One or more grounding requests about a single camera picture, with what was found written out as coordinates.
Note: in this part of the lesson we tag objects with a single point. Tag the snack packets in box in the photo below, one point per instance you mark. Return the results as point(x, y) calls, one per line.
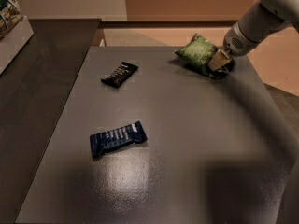
point(10, 16)

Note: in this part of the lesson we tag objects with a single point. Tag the blue rxbar snack bar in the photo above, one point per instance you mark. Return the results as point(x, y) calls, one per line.
point(104, 142)

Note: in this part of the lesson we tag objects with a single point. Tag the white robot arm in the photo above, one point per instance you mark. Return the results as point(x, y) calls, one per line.
point(264, 18)

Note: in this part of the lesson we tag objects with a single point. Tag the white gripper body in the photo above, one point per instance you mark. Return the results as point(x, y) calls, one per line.
point(237, 41)

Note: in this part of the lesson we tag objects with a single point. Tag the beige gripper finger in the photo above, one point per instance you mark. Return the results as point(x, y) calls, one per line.
point(219, 60)

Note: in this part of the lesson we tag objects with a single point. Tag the green jalapeno chip bag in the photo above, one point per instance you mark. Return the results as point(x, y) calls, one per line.
point(198, 52)

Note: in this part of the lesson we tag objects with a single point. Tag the black rxbar chocolate bar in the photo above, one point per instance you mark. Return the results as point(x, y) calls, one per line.
point(121, 74)

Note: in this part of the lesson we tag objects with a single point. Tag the white snack display box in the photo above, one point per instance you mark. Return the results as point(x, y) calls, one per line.
point(14, 41)

